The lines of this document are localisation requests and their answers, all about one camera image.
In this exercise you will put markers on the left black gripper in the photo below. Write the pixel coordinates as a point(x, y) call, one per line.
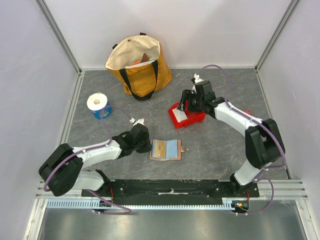
point(148, 147)

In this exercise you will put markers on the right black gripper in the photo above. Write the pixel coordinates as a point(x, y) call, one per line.
point(185, 100)

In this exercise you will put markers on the yellow credit card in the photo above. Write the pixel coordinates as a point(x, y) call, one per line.
point(158, 149)

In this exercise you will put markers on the tan leather card holder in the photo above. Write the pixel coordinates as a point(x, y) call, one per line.
point(174, 150)

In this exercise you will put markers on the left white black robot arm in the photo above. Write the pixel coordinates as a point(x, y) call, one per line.
point(65, 169)

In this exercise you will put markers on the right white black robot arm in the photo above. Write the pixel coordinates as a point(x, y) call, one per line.
point(263, 141)

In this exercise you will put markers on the white card stack in bin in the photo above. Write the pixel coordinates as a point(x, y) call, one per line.
point(179, 115)

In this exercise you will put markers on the red plastic bin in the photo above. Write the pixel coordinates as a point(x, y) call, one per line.
point(192, 117)

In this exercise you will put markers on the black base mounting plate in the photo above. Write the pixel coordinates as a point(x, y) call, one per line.
point(174, 192)

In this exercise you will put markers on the yellow canvas tote bag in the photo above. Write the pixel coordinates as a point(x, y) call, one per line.
point(142, 80)

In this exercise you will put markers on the orange item inside bag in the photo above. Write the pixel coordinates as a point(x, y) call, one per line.
point(135, 63)

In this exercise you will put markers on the red rectangular box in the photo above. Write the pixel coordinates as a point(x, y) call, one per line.
point(248, 112)

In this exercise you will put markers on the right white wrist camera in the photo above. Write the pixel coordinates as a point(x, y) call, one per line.
point(196, 79)

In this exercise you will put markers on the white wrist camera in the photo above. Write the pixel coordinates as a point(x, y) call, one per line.
point(134, 121)
point(196, 79)

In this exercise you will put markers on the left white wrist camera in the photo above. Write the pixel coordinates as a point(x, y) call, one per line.
point(134, 121)

